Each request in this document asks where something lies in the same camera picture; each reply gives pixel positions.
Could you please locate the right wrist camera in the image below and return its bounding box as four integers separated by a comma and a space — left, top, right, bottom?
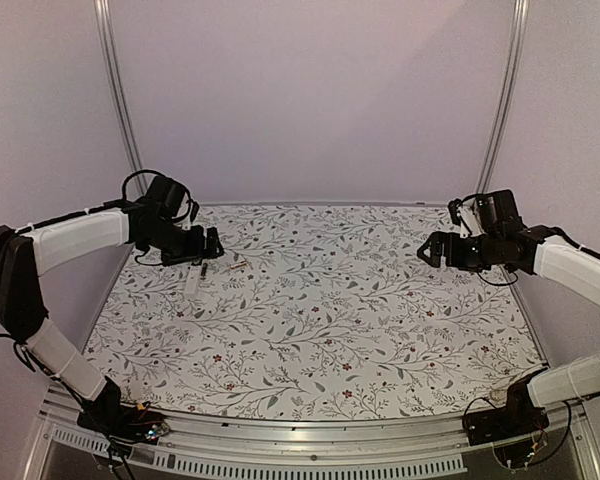
448, 196, 484, 238

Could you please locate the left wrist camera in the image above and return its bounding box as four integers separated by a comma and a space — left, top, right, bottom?
174, 198, 200, 230

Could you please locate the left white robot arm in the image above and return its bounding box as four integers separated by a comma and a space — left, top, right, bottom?
0, 171, 224, 434

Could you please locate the white remote control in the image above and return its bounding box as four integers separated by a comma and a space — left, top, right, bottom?
183, 264, 203, 298

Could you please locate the aluminium frame post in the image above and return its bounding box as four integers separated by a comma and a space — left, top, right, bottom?
93, 0, 144, 173
476, 0, 529, 193

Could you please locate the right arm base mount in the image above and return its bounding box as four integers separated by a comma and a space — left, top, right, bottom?
462, 407, 549, 446

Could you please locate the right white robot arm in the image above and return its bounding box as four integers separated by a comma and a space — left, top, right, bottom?
417, 190, 600, 436

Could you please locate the floral table mat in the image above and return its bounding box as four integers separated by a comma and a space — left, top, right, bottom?
84, 206, 544, 421

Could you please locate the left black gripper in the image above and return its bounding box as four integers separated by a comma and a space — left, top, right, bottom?
144, 219, 225, 267

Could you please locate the right aluminium frame post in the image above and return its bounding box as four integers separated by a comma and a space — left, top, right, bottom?
476, 0, 529, 193

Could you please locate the front aluminium rail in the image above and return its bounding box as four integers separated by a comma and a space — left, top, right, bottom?
22, 387, 600, 480

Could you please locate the left aluminium frame post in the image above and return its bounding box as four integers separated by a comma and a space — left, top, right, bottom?
93, 0, 144, 173

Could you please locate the gold battery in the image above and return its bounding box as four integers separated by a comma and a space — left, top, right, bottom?
230, 261, 249, 270

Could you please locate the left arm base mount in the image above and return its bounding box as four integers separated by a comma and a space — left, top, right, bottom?
77, 401, 170, 444

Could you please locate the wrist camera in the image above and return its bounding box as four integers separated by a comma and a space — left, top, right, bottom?
448, 196, 484, 238
174, 198, 200, 230

